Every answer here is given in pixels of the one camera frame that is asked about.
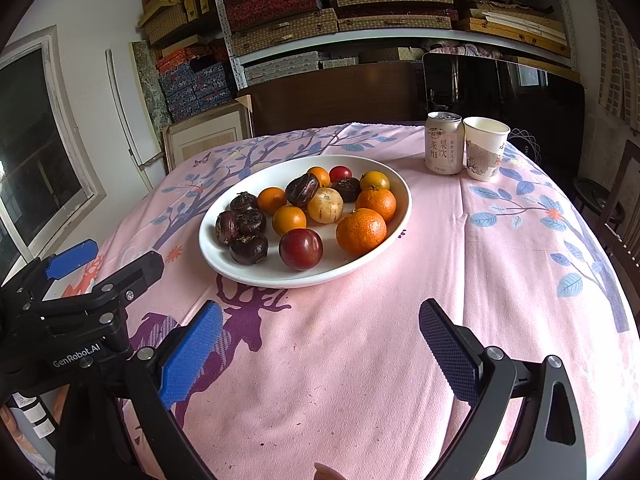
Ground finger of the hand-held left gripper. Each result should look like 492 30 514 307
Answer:
80 251 166 311
44 240 99 281

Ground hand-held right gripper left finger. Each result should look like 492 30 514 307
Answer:
50 301 224 480

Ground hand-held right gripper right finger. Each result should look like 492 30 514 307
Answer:
418 298 588 480

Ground white ceramic plate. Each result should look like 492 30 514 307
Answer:
198 154 413 289

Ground dark red plum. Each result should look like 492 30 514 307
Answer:
278 228 324 271

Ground orange mandarin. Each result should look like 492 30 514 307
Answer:
335 208 388 256
355 186 397 224

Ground yellow green tomato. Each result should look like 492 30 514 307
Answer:
359 170 391 192

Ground pale yellow striped fruit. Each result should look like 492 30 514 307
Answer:
307 187 345 224

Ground pink floral tablecloth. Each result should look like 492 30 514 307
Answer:
95 122 640 480

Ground white framed window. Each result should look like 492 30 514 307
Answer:
0 27 108 281

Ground white leaning strip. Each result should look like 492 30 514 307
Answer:
105 49 151 171

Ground grey marble slab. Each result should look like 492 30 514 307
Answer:
131 42 173 126

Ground stack of blue patterned boxes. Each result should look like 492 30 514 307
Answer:
155 47 238 123

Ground white printed paper cup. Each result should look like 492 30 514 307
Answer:
462 116 511 182

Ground white drink can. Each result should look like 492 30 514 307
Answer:
424 111 463 176

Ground dark wooden chair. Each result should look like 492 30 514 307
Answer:
572 140 640 261

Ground white metal shelf rack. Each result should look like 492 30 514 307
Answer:
207 0 576 91

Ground dark wooden board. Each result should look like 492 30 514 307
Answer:
237 62 426 136

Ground stack of woven boxes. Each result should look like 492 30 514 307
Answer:
137 0 483 58

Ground dark glass panel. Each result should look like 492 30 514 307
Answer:
422 52 586 176

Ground stack of flat wooden boxes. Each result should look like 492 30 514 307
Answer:
457 0 573 58

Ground pale lattice panel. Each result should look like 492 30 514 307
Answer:
595 0 640 131

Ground pale picture frame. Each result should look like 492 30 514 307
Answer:
161 95 253 173

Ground black wire ornament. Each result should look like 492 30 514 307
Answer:
507 127 543 161

